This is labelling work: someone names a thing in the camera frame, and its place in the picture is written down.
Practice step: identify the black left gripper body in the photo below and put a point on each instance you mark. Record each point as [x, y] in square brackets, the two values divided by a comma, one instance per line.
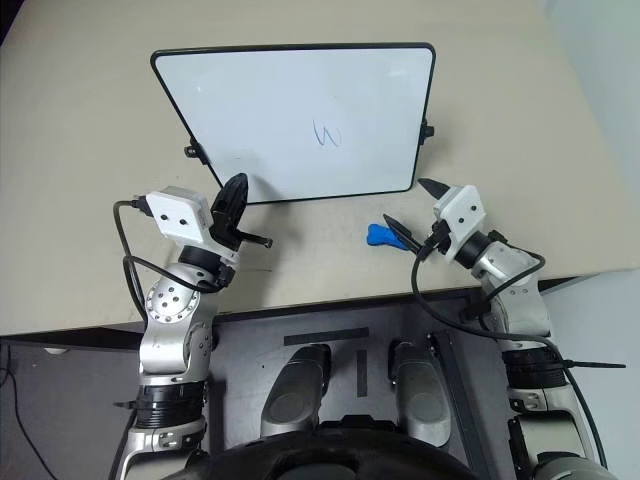
[225, 236]

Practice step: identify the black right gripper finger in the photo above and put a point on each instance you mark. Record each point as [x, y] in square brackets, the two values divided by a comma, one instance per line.
[400, 231]
[436, 189]

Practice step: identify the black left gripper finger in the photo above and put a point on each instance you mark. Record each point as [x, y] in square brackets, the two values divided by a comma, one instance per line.
[227, 202]
[242, 197]

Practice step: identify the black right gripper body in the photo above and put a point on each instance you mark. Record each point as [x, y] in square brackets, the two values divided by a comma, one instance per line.
[437, 239]

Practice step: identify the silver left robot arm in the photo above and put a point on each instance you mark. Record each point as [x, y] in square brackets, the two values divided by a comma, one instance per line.
[170, 325]

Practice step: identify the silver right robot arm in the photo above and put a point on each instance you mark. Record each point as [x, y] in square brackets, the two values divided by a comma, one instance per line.
[520, 300]

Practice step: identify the blue plastic object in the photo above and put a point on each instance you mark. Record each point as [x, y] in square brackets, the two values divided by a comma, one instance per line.
[376, 235]

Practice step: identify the black whiteboard stand knob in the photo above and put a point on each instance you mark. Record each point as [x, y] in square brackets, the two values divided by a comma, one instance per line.
[192, 150]
[427, 131]

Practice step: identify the black floor platform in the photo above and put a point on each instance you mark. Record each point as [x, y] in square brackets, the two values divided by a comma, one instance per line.
[250, 350]

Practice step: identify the long grey tape strip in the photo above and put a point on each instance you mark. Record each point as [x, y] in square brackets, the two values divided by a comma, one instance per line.
[325, 336]

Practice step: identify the short grey tape strip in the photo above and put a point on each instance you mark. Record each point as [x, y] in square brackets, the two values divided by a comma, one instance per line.
[362, 375]

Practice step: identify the silver black right robot foot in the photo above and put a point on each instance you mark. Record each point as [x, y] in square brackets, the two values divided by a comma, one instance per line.
[422, 390]

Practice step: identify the silver black robot foot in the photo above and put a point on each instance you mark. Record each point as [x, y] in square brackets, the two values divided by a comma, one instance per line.
[295, 390]
[422, 390]

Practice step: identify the silver black left robot foot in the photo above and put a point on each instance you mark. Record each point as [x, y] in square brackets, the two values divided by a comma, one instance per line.
[295, 390]

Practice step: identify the black zip tie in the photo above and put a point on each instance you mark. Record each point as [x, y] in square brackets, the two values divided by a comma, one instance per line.
[127, 403]
[595, 365]

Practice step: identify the dark rounded robot torso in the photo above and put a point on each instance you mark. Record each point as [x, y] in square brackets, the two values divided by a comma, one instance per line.
[330, 455]

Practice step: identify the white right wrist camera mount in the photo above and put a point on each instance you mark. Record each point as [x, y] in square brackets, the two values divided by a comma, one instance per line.
[462, 220]

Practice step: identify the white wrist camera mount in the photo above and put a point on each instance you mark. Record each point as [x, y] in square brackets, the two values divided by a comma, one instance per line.
[462, 220]
[177, 215]

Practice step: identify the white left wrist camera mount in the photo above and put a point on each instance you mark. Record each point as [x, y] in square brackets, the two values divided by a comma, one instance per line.
[177, 215]

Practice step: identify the white whiteboard with black frame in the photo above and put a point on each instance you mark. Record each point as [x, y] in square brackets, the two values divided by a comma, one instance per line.
[300, 110]

